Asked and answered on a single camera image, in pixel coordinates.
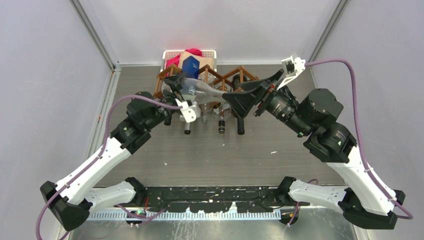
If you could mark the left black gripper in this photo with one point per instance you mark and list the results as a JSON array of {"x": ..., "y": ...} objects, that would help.
[{"x": 175, "y": 81}]

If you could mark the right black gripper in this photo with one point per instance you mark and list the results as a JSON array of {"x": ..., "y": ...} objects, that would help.
[{"x": 242, "y": 102}]

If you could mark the clear glass wine bottle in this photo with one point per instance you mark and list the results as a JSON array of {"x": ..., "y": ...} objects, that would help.
[{"x": 198, "y": 91}]

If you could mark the blue square glass bottle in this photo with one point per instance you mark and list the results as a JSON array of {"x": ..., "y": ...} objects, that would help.
[{"x": 189, "y": 88}]

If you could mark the dark green bottle white label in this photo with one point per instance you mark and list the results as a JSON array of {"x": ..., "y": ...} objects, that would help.
[{"x": 168, "y": 116}]

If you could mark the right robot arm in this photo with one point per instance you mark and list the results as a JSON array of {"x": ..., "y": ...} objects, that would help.
[{"x": 364, "y": 201}]

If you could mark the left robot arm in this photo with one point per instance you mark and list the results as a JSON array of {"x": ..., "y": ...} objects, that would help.
[{"x": 73, "y": 199}]

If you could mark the brown wooden wine rack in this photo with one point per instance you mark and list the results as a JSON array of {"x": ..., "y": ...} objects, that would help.
[{"x": 227, "y": 82}]

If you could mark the small clear bottle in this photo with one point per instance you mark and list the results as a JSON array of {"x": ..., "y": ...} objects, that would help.
[{"x": 204, "y": 113}]

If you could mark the green bottle silver capsule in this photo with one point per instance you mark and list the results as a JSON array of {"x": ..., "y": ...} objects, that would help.
[{"x": 187, "y": 128}]

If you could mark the pink red cloth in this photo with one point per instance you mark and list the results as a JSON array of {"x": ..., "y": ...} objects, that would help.
[{"x": 173, "y": 57}]

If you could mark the white plastic basket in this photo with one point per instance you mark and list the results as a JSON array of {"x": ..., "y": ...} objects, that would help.
[{"x": 173, "y": 70}]

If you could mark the beige cloth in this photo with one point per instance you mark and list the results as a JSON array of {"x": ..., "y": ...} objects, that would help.
[{"x": 203, "y": 59}]

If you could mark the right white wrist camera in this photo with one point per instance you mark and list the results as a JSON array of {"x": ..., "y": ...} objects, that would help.
[{"x": 292, "y": 67}]

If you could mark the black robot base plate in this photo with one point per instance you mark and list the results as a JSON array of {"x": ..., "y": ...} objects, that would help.
[{"x": 211, "y": 199}]

